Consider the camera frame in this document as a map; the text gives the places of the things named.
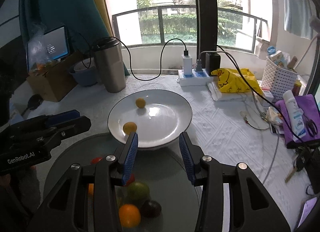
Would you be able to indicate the white plate dark rim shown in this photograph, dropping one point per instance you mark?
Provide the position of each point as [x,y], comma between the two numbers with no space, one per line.
[165,115]

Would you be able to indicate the tablet screen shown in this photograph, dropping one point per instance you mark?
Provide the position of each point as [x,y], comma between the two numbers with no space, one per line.
[57,42]

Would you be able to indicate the dark plum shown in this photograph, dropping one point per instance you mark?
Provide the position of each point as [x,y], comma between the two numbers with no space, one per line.
[151,209]

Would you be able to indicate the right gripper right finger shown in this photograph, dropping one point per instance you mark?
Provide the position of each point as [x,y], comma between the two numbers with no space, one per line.
[251,206]

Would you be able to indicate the white spray bottle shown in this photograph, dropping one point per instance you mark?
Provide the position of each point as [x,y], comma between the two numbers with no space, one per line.
[295,115]

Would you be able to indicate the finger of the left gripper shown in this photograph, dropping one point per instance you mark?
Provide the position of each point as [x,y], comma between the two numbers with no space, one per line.
[65,114]
[62,127]

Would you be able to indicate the teal curtain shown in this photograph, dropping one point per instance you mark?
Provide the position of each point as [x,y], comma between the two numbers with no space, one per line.
[81,17]

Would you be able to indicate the blue plastic bowl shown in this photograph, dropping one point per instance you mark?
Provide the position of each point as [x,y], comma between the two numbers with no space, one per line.
[84,72]

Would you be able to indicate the yellow plastic bag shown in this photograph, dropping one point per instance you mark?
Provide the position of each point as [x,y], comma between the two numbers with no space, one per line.
[230,81]

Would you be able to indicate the balcony railing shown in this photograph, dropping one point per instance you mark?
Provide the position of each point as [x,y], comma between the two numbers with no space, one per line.
[157,24]

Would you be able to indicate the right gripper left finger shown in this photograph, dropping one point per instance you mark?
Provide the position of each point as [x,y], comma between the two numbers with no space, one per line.
[64,207]

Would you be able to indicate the white usb charger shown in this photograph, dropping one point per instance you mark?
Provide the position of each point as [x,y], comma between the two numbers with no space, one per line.
[187,65]

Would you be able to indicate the yellow small fruit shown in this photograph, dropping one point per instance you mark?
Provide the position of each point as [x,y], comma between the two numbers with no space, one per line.
[140,102]
[129,127]

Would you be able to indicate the green lime fruit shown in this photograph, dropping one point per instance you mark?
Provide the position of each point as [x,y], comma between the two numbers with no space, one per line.
[138,192]

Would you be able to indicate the black scissors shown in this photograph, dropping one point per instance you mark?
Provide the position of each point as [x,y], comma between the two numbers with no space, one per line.
[311,127]

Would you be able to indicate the white plastic basket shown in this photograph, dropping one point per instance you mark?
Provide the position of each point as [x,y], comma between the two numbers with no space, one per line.
[277,80]

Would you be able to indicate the stainless steel tumbler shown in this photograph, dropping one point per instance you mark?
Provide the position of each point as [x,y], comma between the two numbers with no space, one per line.
[109,63]

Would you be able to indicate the white power strip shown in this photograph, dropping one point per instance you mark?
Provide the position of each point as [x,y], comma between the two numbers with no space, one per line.
[198,78]

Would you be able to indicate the orange tangerine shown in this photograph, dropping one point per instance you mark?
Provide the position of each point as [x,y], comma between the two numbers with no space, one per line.
[129,216]
[90,189]

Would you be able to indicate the clear plastic fruit bag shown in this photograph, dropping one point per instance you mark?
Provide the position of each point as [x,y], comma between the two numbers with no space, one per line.
[38,57]

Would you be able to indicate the purple pouch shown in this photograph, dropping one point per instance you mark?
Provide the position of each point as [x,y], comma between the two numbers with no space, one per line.
[308,105]

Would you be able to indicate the black power adapter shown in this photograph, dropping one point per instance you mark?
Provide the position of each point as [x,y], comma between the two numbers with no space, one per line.
[213,61]

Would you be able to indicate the round grey placemat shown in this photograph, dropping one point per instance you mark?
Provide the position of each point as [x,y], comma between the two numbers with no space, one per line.
[162,170]

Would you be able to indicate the red tomato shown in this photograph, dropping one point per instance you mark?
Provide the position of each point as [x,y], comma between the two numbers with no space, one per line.
[130,180]
[95,160]

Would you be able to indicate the brown cardboard box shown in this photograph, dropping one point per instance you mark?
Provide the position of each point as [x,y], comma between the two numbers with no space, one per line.
[56,82]

